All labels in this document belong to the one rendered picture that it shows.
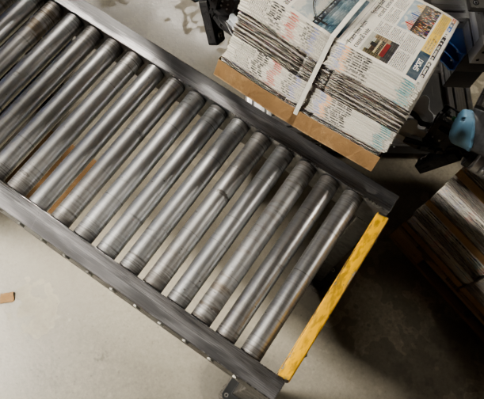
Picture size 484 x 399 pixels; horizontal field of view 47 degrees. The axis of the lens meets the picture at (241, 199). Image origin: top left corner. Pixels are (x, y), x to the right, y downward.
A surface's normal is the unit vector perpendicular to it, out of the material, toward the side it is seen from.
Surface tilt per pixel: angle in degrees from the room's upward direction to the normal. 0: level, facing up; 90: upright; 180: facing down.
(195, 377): 0
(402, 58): 20
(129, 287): 0
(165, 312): 0
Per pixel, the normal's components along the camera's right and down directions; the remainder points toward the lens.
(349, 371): 0.07, -0.34
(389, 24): 0.22, -0.62
